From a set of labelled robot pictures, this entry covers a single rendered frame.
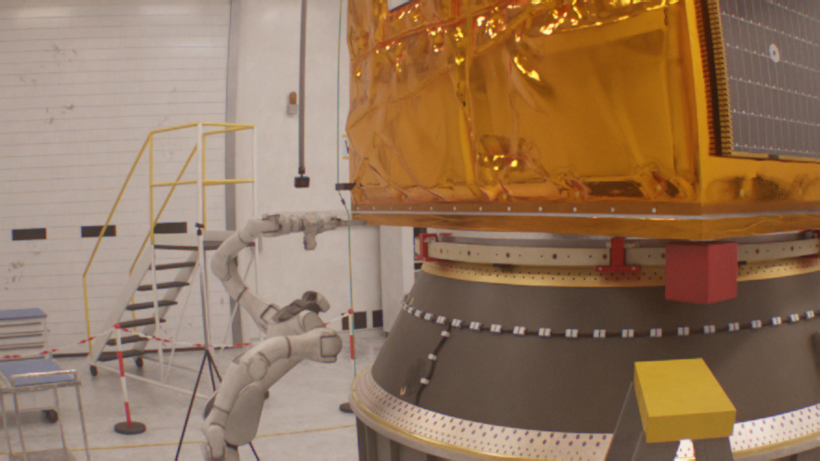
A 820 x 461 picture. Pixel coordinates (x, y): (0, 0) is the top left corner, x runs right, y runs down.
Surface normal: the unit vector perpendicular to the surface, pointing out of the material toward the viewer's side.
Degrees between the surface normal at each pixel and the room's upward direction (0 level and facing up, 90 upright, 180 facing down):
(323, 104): 90
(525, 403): 62
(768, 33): 90
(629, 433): 93
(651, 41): 84
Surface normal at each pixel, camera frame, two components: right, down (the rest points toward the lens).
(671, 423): -0.21, 0.04
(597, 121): -0.88, 0.04
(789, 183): 0.47, 0.03
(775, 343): 0.14, -0.44
